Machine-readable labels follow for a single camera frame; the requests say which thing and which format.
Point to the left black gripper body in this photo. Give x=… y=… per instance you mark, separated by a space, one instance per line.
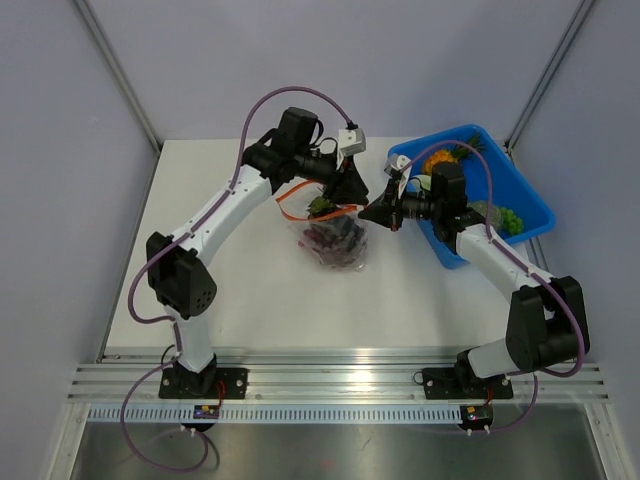
x=315 y=166

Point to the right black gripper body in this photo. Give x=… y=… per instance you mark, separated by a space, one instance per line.
x=420 y=205

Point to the blue black grape bunch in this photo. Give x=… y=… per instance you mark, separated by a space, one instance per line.
x=337 y=233

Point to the clear zip bag orange zipper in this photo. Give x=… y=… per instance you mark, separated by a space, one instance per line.
x=293 y=206

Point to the dark purple grape bunch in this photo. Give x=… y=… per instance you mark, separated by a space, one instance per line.
x=338 y=258

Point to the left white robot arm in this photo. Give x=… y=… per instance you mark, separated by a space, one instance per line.
x=178 y=272

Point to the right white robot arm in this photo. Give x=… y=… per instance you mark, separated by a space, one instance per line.
x=546 y=322

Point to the green cabbage toy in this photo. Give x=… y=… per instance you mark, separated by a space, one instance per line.
x=422 y=182

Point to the green cantaloupe melon toy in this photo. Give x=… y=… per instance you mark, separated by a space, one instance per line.
x=490 y=212

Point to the blue plastic bin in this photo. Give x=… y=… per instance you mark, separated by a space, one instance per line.
x=498 y=181

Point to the orange toy pineapple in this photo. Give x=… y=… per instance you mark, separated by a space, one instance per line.
x=453 y=154

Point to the small green grape bunch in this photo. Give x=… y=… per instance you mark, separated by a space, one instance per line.
x=511 y=224

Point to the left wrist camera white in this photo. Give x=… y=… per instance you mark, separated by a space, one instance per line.
x=350 y=141

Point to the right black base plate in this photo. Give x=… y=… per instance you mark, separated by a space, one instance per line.
x=444 y=383

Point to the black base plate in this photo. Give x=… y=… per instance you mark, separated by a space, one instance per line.
x=444 y=383
x=222 y=382

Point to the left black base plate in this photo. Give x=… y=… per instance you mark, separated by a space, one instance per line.
x=222 y=382

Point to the aluminium rail frame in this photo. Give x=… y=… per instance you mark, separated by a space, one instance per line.
x=276 y=376

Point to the white slotted cable duct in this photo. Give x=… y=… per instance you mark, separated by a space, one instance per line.
x=280 y=414

